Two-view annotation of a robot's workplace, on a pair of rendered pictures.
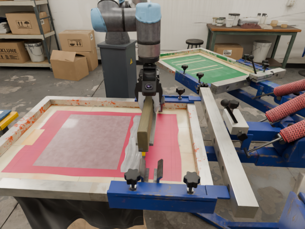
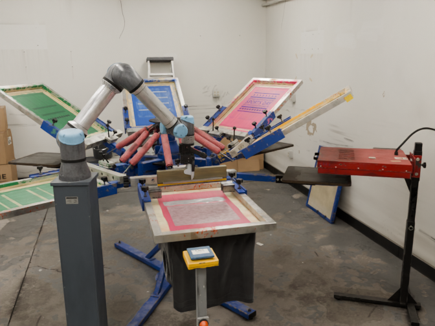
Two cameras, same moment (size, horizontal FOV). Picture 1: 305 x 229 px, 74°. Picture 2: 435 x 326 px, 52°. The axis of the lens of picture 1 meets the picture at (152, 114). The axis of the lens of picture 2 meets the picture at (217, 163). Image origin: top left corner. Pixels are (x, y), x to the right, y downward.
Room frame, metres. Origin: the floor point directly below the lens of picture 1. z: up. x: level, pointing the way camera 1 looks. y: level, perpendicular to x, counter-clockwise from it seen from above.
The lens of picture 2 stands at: (1.28, 2.41, 1.77)
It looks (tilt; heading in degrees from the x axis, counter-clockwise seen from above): 14 degrees down; 252
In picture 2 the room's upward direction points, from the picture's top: 1 degrees counter-clockwise
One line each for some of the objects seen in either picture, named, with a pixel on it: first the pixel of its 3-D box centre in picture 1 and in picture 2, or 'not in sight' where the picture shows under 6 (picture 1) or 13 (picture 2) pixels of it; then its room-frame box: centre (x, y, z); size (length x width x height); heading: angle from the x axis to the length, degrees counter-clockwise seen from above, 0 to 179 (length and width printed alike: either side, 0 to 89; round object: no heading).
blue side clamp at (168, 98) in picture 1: (164, 102); (144, 196); (0.93, -0.06, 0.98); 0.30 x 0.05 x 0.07; 86
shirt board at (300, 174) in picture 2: not in sight; (256, 176); (0.04, -0.49, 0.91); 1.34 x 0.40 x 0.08; 146
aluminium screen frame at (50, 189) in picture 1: (104, 134); (199, 206); (0.67, 0.20, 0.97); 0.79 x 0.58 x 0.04; 86
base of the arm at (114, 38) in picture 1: (116, 33); (74, 167); (1.30, 0.21, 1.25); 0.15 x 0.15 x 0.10
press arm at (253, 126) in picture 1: (247, 131); not in sight; (0.63, -0.36, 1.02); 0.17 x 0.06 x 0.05; 86
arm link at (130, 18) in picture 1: (140, 19); (171, 127); (0.77, 0.04, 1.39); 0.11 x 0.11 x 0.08; 6
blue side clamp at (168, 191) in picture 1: (161, 196); (235, 189); (0.37, -0.03, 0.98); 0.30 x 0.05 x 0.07; 86
